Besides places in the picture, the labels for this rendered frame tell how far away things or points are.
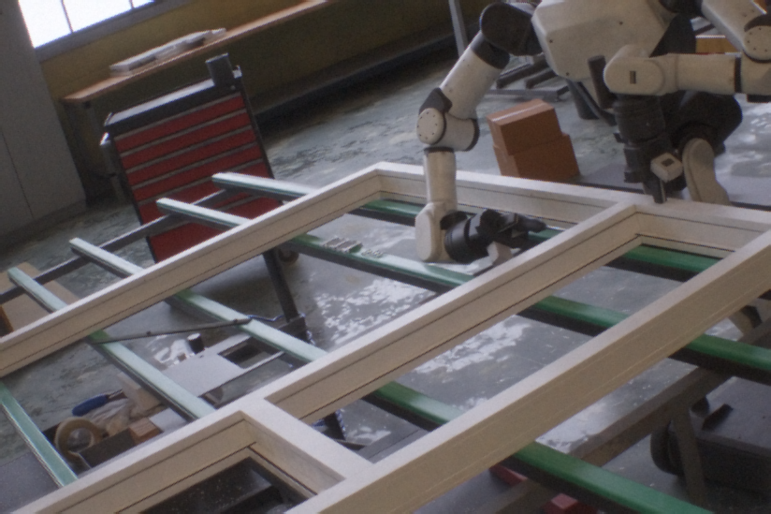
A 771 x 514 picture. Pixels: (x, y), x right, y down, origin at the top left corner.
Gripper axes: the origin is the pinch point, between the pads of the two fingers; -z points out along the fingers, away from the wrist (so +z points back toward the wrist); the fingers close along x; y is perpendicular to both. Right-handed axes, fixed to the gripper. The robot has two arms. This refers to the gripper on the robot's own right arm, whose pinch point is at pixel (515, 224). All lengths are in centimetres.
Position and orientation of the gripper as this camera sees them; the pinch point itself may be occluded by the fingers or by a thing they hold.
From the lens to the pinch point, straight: 235.2
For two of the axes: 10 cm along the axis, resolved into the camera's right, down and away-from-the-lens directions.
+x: -8.1, -2.9, -5.1
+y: 1.2, -9.3, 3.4
